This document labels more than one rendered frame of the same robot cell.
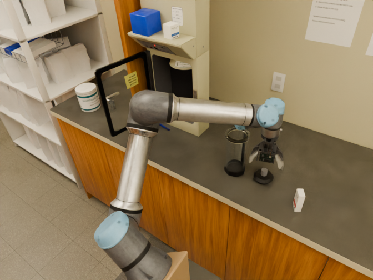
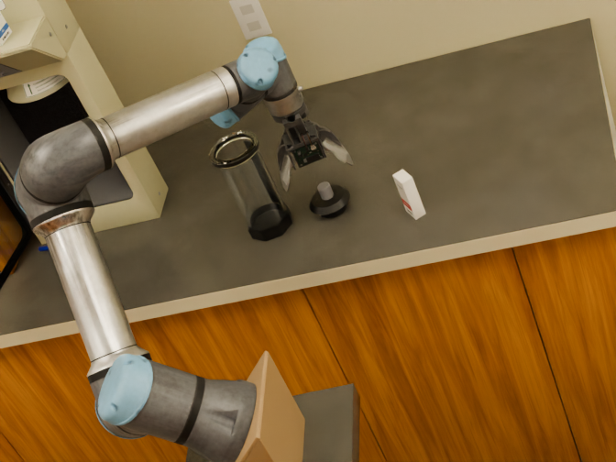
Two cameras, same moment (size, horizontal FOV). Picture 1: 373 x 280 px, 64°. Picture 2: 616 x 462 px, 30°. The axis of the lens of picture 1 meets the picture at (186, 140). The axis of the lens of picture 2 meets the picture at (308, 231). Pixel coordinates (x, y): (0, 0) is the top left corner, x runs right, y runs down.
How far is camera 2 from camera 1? 1.08 m
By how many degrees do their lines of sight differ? 14
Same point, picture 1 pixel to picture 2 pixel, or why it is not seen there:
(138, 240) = (179, 375)
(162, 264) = (240, 388)
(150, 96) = (56, 141)
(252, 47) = not seen: outside the picture
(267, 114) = (256, 66)
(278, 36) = not seen: outside the picture
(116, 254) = (158, 412)
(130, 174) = (93, 301)
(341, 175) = (463, 115)
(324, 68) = not seen: outside the picture
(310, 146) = (386, 102)
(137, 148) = (77, 249)
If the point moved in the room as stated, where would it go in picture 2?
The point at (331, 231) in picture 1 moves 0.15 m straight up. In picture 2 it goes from (489, 208) to (470, 151)
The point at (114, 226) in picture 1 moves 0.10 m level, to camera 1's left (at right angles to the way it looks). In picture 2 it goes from (127, 371) to (75, 409)
